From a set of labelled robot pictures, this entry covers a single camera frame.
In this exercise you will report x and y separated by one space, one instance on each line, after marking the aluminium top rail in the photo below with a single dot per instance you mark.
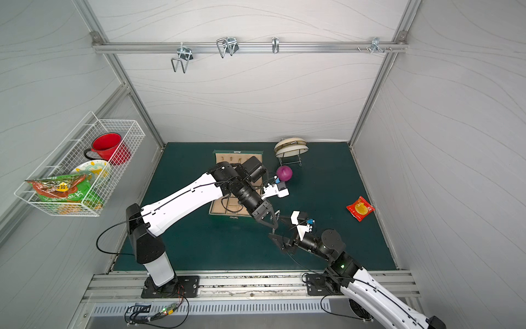
244 47

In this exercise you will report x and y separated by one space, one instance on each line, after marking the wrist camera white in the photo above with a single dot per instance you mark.
302 224
275 189

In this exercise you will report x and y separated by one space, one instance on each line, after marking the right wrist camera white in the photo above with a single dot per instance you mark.
302 224

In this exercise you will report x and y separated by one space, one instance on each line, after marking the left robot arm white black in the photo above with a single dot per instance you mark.
146 224

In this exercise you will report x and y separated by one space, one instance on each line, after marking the red mug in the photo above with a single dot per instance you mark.
109 147

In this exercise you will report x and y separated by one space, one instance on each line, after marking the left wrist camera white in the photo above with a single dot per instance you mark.
275 189

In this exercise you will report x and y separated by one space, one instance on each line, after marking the metal bracket hook right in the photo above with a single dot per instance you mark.
374 47

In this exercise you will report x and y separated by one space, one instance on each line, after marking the red snack packet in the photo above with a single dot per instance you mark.
360 209

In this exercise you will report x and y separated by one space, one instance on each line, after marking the purple ball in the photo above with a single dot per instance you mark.
284 173

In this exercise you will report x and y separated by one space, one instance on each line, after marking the yellow patterned plate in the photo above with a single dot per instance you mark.
96 170

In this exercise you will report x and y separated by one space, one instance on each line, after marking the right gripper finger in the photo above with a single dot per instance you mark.
277 239
286 248

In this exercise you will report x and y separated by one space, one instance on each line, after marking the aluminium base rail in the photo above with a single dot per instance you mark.
126 286

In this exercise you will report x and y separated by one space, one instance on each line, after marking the small metal hook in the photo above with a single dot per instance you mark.
275 45

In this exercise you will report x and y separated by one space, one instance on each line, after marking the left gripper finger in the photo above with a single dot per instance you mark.
266 222
273 216

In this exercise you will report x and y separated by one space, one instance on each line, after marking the metal double hook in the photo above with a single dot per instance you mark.
182 59
227 45

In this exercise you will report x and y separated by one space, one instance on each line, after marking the white wire wall basket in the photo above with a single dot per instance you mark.
70 154

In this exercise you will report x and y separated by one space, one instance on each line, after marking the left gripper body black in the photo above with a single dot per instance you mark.
262 209

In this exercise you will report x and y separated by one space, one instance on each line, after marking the green snack bag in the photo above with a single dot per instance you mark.
73 188

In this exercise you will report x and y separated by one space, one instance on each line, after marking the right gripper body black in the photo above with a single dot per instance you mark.
292 238

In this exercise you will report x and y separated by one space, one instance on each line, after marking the metal double hook middle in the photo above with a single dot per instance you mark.
227 45

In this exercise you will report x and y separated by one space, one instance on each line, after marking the metal double hook left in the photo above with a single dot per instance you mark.
182 59

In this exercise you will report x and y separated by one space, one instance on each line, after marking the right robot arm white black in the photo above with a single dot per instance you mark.
345 275

